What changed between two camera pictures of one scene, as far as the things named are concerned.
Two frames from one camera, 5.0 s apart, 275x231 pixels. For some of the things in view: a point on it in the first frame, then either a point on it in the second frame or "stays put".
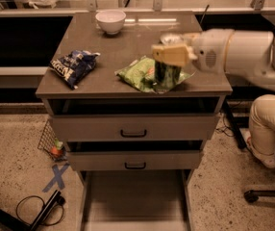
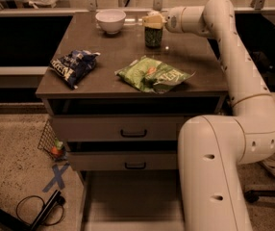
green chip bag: [141, 73] stays put
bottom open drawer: [136, 200] stays put
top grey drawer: [96, 128] stays put
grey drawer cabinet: [133, 130] stays put
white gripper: [210, 51] to [172, 20]
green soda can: [166, 76] to [153, 38]
